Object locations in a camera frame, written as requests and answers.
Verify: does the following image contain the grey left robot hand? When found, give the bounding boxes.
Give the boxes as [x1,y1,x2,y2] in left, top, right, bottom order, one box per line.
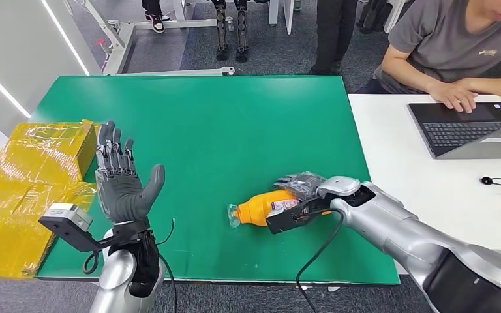
[95,121,166,224]

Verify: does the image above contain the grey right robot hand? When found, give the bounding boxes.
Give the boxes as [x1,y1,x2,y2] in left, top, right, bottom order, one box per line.
[273,171,328,201]

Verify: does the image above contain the orange bottle with clear cap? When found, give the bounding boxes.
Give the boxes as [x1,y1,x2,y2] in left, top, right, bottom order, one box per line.
[227,190,333,229]

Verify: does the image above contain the yellow film-wrapped cardboard box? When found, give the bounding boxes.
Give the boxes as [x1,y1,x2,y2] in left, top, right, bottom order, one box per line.
[0,119,100,280]

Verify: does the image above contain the white desk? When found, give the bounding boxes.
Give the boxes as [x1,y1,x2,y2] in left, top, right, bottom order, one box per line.
[347,93,501,275]

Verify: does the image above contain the standing person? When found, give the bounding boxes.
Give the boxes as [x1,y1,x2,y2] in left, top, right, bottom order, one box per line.
[309,0,359,76]

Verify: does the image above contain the black humanoid robot leg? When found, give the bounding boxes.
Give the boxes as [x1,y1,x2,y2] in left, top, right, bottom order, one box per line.
[210,0,230,62]
[233,0,250,63]

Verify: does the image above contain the dark grey laptop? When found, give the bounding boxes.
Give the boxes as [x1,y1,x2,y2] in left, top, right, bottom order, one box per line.
[407,102,501,160]

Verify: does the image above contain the white table legs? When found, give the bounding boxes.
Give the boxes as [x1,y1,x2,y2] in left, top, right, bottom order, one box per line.
[267,0,295,35]

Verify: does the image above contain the person's right hand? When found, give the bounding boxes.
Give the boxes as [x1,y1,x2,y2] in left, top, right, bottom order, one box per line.
[427,80,478,114]

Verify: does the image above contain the person's legs with sneakers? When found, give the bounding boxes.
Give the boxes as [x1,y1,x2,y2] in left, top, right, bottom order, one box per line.
[141,0,170,34]

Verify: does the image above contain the black leaning equipment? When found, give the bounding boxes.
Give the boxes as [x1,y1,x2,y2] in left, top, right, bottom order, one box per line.
[357,0,391,35]

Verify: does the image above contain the seated person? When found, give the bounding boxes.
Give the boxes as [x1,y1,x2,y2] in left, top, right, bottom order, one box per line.
[356,0,501,114]

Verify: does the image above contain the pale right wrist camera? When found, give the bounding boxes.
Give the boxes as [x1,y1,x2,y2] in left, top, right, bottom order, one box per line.
[266,196,334,235]

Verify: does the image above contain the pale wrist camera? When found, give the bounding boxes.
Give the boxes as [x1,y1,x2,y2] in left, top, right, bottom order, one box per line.
[38,203,106,254]
[266,196,334,235]

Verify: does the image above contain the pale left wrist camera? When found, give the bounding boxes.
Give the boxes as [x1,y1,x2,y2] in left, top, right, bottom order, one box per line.
[38,203,106,254]

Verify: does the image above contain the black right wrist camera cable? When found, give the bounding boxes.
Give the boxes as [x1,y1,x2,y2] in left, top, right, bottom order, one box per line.
[295,208,346,313]

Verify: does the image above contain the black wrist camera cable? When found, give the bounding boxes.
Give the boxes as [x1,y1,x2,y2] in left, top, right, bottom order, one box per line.
[295,208,346,313]
[155,218,178,313]

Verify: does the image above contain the black left wrist camera cable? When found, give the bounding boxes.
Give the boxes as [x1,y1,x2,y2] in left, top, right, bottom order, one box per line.
[155,218,178,313]

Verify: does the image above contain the white metal frame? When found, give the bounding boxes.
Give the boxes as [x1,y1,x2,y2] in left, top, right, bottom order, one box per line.
[62,0,236,77]

